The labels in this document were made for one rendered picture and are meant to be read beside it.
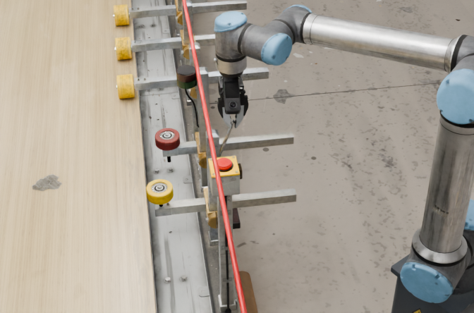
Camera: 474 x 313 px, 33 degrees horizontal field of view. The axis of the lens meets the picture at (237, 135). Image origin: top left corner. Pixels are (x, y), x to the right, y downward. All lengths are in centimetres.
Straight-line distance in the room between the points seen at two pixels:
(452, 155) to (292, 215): 166
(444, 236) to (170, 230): 92
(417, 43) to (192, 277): 100
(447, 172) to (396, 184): 175
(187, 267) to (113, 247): 38
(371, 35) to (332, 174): 174
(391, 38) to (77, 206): 101
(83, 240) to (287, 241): 141
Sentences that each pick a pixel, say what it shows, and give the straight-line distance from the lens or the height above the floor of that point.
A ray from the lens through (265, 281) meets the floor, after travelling 330.
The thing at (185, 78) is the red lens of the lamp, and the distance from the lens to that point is 235.
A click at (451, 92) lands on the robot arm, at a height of 141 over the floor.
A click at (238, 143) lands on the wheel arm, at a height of 86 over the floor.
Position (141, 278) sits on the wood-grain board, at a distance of 212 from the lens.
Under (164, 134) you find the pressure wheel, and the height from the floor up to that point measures 91.
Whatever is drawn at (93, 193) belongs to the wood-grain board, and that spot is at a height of 90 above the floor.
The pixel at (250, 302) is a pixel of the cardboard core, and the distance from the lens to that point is 313.
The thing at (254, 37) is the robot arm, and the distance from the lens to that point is 216.
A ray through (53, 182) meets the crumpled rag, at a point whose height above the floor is 92.
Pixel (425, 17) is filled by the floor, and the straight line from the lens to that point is 515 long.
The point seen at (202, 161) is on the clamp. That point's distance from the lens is 253.
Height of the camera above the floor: 247
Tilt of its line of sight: 38 degrees down
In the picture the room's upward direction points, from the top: 1 degrees counter-clockwise
